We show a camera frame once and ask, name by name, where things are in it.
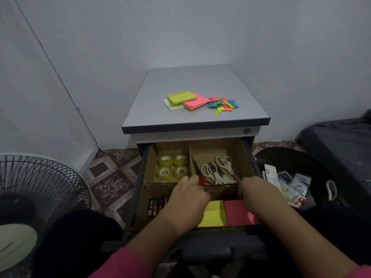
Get red label plastic packet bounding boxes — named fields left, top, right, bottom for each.
left=280, top=186, right=306, bottom=208

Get white card package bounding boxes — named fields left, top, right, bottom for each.
left=264, top=164, right=281, bottom=191

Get cardboard drawer organizer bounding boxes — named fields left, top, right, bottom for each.
left=132, top=138, right=263, bottom=232

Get clear plastic blister packet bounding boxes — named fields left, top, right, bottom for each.
left=277, top=171, right=312, bottom=197

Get pink orange sticky note pad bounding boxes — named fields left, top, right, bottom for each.
left=183, top=93, right=211, bottom=111

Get black grille floor fan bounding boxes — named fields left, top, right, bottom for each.
left=0, top=153, right=92, bottom=278

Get white rope bag handle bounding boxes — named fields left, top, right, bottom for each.
left=326, top=180, right=338, bottom=201

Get person's left leg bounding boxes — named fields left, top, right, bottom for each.
left=31, top=208, right=125, bottom=278

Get person's leg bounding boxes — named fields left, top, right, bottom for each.
left=31, top=208, right=125, bottom=278
left=301, top=200, right=371, bottom=267

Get dark blue drawer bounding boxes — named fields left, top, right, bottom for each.
left=122, top=136, right=271, bottom=267

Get black plastic covered furniture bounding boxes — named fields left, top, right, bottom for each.
left=296, top=109, right=371, bottom=206

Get person's right hand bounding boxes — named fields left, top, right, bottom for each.
left=238, top=176, right=289, bottom=222

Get person's right leg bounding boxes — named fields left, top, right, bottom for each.
left=301, top=200, right=371, bottom=267

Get red sticky note pad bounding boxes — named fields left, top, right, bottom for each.
left=224, top=200, right=260, bottom=227

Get black bag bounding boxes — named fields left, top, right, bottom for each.
left=254, top=147, right=339, bottom=206

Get person's left hand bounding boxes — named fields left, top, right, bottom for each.
left=159, top=175, right=212, bottom=236

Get yellow green sticky note pad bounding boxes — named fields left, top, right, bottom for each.
left=167, top=90, right=197, bottom=106

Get pile of colourful index flags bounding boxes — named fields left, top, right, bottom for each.
left=207, top=97, right=239, bottom=116

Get red handled scissors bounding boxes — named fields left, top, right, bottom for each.
left=191, top=155, right=213, bottom=186

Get white handled scissors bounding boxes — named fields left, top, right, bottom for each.
left=215, top=156, right=242, bottom=183
left=200, top=163, right=223, bottom=185

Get grey drawer cabinet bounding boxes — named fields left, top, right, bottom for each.
left=121, top=64, right=271, bottom=252

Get person's left forearm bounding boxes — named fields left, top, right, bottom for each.
left=88, top=218, right=186, bottom=278

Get white note pad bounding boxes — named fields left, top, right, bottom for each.
left=163, top=98, right=184, bottom=112

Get person's right forearm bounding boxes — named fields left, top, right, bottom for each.
left=259, top=207, right=371, bottom=278

